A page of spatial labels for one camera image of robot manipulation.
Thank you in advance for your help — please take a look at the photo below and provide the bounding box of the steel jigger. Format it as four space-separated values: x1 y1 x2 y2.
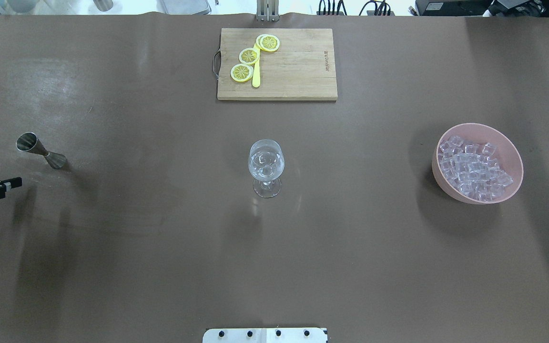
16 132 67 170

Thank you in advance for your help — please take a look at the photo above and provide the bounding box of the clear wine glass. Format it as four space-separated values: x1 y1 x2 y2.
248 139 285 198

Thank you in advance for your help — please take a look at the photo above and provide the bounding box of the clear ice cubes pile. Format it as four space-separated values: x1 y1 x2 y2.
437 135 515 202

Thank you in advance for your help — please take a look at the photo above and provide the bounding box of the lemon slice bottom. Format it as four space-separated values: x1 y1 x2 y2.
230 63 254 83

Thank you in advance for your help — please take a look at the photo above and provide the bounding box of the lemon slice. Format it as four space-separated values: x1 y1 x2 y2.
255 33 281 52
230 63 254 83
238 47 261 66

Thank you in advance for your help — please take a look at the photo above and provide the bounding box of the yellow plastic knife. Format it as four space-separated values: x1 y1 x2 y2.
251 43 262 89

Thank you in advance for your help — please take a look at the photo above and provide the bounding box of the lemon slice middle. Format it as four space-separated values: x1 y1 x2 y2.
238 47 261 66

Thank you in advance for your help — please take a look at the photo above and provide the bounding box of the lemon slice top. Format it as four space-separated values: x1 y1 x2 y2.
255 33 281 52

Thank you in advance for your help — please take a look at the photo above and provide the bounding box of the wooden cutting board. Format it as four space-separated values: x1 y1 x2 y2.
216 28 338 101

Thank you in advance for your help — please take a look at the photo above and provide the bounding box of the pink bowl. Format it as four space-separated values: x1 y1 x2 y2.
431 123 524 205

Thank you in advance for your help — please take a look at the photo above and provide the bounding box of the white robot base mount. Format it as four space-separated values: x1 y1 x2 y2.
202 327 329 343

